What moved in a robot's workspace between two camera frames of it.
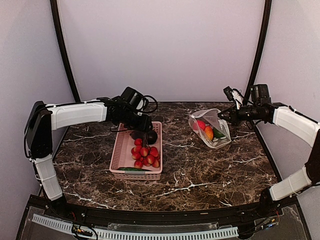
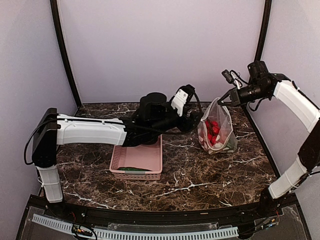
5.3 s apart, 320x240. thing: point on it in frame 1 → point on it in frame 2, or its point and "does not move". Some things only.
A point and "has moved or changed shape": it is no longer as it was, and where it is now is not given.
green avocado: (217, 133) → (232, 142)
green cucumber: (134, 169) does not move
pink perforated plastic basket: (138, 155) does not move
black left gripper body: (131, 122) → (186, 125)
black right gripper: (234, 117) → (235, 97)
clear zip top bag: (213, 130) has moved or changed shape
